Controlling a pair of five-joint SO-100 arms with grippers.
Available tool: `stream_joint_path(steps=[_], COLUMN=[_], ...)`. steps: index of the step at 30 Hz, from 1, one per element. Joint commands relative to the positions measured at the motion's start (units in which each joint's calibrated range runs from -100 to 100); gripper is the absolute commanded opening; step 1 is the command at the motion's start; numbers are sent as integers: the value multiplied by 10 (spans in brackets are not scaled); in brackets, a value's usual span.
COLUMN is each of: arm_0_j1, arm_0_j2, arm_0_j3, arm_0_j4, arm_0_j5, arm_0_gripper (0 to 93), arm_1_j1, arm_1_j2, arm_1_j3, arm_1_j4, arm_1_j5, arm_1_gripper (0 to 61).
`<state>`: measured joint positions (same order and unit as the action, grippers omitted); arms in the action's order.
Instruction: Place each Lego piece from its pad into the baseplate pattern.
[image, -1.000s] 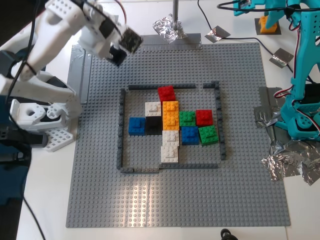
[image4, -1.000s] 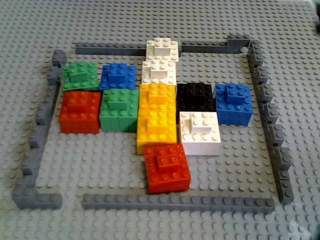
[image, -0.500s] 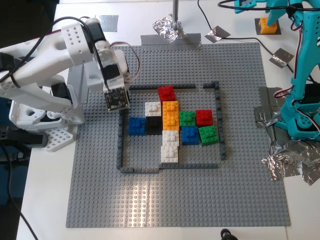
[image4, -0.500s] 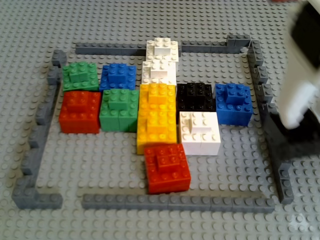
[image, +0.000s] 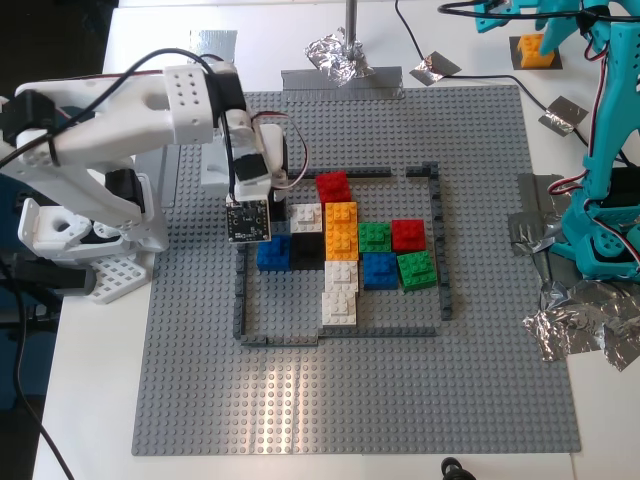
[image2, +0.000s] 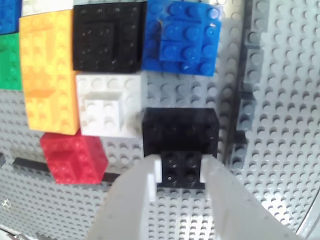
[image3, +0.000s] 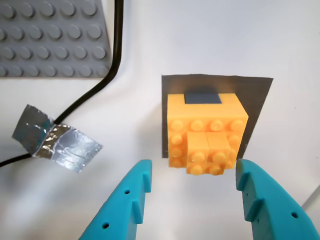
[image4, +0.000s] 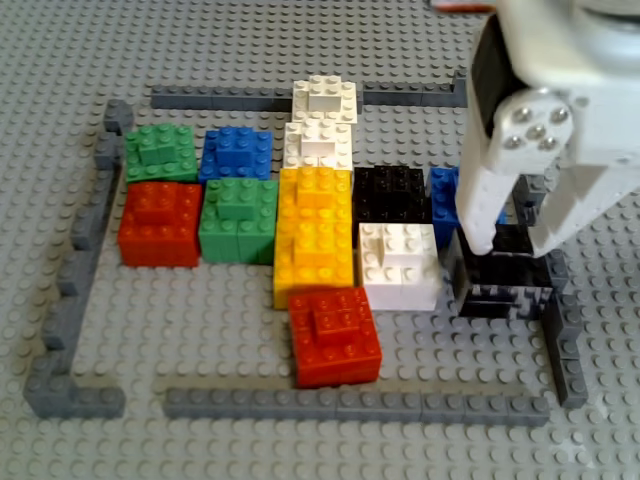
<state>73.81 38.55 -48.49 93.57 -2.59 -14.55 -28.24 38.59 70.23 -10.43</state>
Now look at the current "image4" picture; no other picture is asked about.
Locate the blue lego cube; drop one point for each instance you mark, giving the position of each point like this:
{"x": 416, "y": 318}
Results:
{"x": 235, "y": 155}
{"x": 442, "y": 200}

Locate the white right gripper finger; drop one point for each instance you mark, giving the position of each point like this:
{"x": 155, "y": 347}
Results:
{"x": 482, "y": 210}

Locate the black lego cube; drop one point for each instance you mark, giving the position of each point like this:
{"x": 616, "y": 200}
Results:
{"x": 390, "y": 195}
{"x": 500, "y": 280}

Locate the dark gray lego wall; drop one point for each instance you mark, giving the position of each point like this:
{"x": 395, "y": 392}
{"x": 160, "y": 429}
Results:
{"x": 65, "y": 320}
{"x": 570, "y": 375}
{"x": 350, "y": 407}
{"x": 215, "y": 97}
{"x": 400, "y": 95}

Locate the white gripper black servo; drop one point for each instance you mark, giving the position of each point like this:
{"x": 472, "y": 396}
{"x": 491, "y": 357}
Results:
{"x": 531, "y": 133}

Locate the red lego cube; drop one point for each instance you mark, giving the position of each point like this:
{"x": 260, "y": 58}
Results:
{"x": 335, "y": 340}
{"x": 160, "y": 225}

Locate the yellow lego cube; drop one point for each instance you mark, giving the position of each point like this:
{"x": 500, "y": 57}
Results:
{"x": 315, "y": 195}
{"x": 315, "y": 260}

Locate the green lego cube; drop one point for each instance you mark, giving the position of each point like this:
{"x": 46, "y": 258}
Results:
{"x": 235, "y": 225}
{"x": 160, "y": 155}

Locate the white lego cube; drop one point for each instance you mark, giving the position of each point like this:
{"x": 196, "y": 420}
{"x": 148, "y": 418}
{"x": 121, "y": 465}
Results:
{"x": 400, "y": 270}
{"x": 325, "y": 97}
{"x": 315, "y": 145}

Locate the gray lego baseplate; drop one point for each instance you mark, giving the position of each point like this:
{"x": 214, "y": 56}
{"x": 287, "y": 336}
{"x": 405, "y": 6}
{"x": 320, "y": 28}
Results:
{"x": 200, "y": 325}

